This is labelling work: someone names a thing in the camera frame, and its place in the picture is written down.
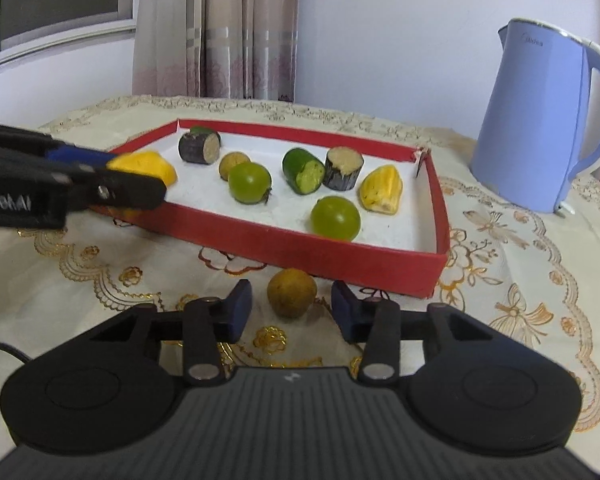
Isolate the pink patterned curtain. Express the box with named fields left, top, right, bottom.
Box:
left=131, top=0, right=301, bottom=103

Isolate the brown longan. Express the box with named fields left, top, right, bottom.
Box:
left=266, top=268, right=318, bottom=319
left=218, top=152, right=252, bottom=182

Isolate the green tomato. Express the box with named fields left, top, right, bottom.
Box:
left=228, top=162, right=273, bottom=206
left=310, top=196, right=362, bottom=242

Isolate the red cardboard tray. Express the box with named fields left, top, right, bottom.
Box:
left=92, top=118, right=451, bottom=300

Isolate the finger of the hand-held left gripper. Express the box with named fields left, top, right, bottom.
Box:
left=0, top=120, right=112, bottom=167
left=0, top=147, right=168, bottom=212

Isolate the black cable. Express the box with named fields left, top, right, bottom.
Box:
left=0, top=341, right=33, bottom=363

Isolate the yellow jackfruit piece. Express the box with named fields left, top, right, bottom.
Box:
left=358, top=164, right=404, bottom=216
left=107, top=151, right=178, bottom=188

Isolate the dark sugarcane piece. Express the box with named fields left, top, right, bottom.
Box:
left=178, top=131, right=221, bottom=166
left=323, top=146, right=365, bottom=192

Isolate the blue electric kettle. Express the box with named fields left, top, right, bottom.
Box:
left=469, top=18, right=600, bottom=214

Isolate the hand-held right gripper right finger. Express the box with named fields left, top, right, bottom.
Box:
left=331, top=280, right=493, bottom=388

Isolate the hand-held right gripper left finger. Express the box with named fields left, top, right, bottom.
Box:
left=87, top=279, right=253, bottom=387

